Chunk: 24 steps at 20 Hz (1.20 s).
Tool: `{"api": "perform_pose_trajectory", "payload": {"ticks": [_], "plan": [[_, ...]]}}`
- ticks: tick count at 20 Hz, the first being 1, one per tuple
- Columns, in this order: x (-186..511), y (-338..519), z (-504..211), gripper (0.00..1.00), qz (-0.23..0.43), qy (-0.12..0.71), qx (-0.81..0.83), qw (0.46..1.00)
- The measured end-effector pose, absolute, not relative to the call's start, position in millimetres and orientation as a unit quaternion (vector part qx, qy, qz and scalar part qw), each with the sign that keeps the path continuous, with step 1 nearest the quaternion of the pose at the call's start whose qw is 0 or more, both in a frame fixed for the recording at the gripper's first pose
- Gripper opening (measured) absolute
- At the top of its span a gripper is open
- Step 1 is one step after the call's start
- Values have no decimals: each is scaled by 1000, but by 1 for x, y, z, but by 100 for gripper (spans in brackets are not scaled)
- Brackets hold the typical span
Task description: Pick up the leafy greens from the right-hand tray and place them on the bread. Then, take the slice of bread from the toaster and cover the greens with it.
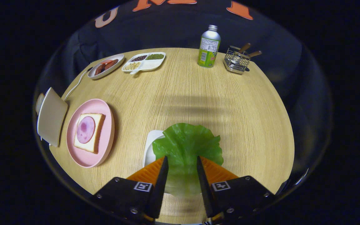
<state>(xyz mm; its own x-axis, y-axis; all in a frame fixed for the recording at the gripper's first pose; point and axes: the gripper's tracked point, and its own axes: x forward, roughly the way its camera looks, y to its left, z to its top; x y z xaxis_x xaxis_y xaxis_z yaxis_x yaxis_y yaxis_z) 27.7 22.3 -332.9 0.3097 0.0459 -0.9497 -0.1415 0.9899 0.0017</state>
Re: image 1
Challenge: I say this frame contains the green bottle with silver cap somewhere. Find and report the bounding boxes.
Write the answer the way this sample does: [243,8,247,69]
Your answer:
[197,25,221,68]

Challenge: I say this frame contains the small white square plate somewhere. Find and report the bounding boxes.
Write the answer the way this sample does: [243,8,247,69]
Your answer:
[143,130,165,168]

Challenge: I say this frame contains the pink ham slice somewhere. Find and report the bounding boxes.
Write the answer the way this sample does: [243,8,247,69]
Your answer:
[76,116,96,144]

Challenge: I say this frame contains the white toaster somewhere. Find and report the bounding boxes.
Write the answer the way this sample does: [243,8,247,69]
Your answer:
[37,87,68,148]

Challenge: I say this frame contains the black backdrop cloth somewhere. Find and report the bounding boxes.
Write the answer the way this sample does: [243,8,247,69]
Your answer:
[33,0,332,175]

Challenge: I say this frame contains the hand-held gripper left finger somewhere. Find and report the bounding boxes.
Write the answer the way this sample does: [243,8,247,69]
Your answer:
[89,156,169,224]

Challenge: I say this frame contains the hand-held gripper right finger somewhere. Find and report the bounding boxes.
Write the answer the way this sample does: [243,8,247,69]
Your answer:
[197,156,276,224]

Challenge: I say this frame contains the green lettuce leaf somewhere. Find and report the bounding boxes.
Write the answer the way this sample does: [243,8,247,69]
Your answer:
[152,123,224,198]

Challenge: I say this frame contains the white toaster cable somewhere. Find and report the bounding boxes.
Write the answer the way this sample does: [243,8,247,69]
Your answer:
[64,67,93,101]

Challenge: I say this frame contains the white round plate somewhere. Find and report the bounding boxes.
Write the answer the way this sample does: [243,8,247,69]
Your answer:
[87,54,125,80]

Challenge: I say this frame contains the white divided dish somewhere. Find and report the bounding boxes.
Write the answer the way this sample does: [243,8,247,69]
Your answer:
[122,52,166,75]

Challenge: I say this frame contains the pile of yellow soybeans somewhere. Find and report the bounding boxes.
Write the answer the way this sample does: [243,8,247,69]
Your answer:
[124,62,142,71]

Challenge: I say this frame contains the pink round plate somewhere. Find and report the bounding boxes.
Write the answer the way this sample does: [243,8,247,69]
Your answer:
[66,99,115,168]

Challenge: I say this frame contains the metal wire basket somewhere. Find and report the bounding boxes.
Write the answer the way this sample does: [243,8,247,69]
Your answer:
[223,46,251,75]

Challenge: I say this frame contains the white bread slice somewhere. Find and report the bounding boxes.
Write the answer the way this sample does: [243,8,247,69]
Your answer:
[74,113,106,154]

